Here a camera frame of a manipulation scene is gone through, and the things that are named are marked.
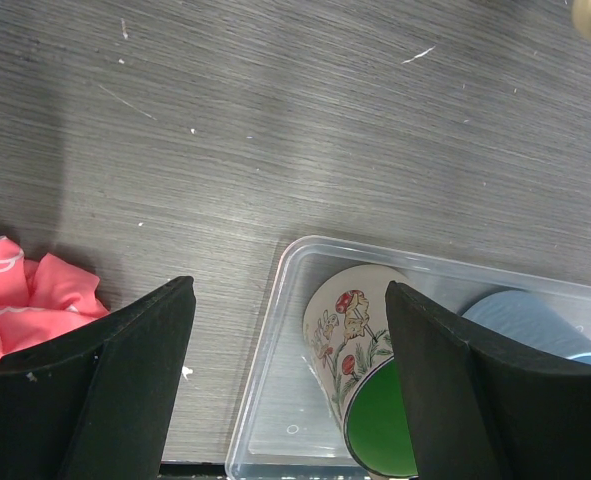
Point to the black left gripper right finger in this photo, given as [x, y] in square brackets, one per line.
[482, 406]

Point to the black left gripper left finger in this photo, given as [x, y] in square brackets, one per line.
[96, 403]

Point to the blue mug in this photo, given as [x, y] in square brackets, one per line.
[524, 318]

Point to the yellow mug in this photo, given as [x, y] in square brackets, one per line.
[581, 17]

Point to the pink printed cloth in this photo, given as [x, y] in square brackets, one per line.
[42, 300]

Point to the green interior mug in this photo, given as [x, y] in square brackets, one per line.
[345, 328]

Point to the clear plastic tray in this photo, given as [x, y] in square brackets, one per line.
[285, 428]

